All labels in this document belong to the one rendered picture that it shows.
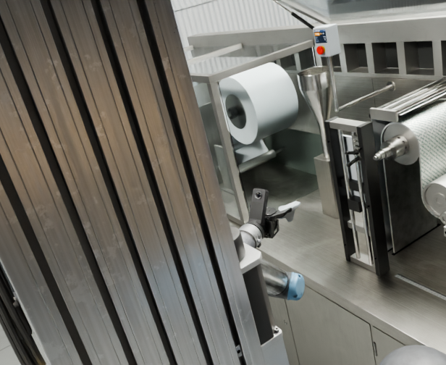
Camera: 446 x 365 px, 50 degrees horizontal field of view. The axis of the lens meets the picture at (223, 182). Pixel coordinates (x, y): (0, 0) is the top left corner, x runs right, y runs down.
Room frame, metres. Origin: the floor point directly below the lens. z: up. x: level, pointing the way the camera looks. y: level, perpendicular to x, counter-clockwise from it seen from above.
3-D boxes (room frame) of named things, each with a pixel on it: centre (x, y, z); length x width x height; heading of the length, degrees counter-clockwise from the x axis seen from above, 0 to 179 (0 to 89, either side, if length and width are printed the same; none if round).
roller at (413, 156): (1.45, -0.68, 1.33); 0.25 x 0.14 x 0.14; 116
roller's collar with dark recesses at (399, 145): (1.38, -0.55, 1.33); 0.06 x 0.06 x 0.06; 26
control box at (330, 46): (1.67, -0.46, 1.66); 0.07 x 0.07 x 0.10; 27
